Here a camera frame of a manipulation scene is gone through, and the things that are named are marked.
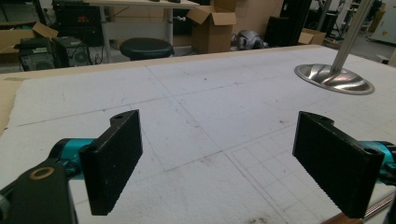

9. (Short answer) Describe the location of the black round stool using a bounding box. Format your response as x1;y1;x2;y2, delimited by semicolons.
119;37;175;62

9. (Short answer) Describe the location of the grey helmet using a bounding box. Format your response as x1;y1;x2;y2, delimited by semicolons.
233;30;269;50

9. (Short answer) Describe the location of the black box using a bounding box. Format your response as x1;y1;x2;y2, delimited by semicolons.
264;16;301;48

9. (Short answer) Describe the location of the metal rod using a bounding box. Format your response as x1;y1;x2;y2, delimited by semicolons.
362;192;396;220

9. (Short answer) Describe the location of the small cardboard box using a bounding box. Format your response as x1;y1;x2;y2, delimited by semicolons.
297;27;327;47

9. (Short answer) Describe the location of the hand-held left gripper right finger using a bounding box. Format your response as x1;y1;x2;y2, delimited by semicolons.
292;111;386;219

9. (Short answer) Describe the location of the white cabinet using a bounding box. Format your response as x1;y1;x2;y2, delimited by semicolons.
369;0;396;45

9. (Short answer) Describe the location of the white desk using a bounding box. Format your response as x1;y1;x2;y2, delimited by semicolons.
83;0;200;63

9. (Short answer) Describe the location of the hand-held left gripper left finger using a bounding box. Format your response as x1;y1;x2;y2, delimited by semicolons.
78;109;144;217

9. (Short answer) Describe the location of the black equipment rack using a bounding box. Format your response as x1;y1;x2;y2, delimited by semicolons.
51;0;105;48

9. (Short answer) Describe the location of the large cardboard box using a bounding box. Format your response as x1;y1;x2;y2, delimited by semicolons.
233;0;285;35

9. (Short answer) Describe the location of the flat open cardboard box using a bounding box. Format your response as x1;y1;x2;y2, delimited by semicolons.
0;21;59;54

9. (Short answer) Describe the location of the metal stand with round base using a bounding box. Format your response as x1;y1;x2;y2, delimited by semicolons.
293;0;375;96

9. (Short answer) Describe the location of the black computer case with fan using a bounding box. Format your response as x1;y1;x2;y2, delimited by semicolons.
51;35;93;68

